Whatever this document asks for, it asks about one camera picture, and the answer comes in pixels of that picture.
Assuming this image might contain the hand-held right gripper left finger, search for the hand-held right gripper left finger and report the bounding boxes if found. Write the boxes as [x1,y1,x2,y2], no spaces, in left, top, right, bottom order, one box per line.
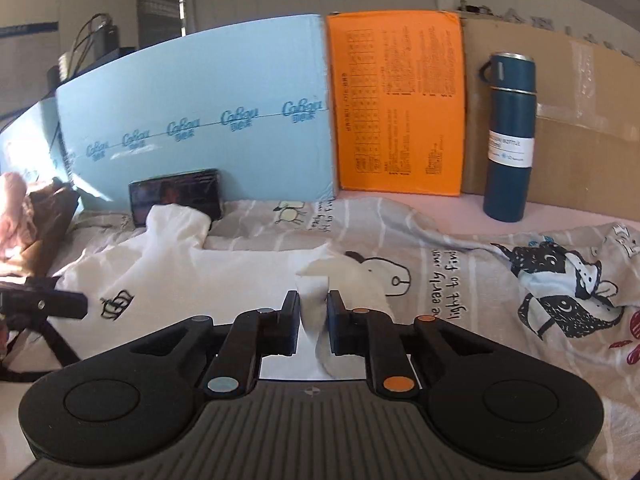
[125,290,301,402]

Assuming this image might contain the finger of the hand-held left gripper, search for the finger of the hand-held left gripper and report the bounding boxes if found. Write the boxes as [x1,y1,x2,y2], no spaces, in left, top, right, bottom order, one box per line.
[0,280,89,321]

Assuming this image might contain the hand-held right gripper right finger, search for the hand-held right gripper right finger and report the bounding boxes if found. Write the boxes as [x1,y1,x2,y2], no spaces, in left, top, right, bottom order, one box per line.
[327,290,506,402]

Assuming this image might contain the white shirt with crown print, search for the white shirt with crown print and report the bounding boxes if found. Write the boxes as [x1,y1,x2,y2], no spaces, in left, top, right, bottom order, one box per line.
[50,204,416,381]

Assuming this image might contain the brown bag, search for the brown bag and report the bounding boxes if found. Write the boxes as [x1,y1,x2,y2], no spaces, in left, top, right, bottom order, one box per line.
[19,180,84,277]

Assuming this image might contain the pink fluffy cloth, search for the pink fluffy cloth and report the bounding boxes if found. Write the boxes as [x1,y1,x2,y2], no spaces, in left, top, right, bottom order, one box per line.
[0,172,42,262]

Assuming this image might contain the grey printed blanket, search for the grey printed blanket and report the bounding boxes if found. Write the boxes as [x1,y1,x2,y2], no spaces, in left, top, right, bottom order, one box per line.
[50,196,640,480]

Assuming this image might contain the black smartphone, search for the black smartphone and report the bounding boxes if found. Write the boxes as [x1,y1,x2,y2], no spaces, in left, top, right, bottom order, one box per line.
[128,168,223,228]

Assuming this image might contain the small blue foam board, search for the small blue foam board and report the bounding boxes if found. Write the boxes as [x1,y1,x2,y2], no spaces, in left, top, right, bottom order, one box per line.
[0,96,77,197]

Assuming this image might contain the orange printed board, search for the orange printed board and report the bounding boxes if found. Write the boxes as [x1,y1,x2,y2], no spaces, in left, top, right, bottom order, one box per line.
[325,10,467,197]

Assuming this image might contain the large blue foam board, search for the large blue foam board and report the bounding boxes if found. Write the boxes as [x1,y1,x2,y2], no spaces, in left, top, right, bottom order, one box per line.
[55,12,337,209]

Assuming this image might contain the dark blue thermos bottle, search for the dark blue thermos bottle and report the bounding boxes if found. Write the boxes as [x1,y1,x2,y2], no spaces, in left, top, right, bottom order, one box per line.
[478,51,539,224]

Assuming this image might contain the brown cardboard sheet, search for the brown cardboard sheet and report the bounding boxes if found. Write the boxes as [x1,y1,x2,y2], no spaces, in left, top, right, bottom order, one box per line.
[459,12,640,227]

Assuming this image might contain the black device with cables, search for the black device with cables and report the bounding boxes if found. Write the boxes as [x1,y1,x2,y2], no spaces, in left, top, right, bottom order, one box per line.
[46,12,137,87]

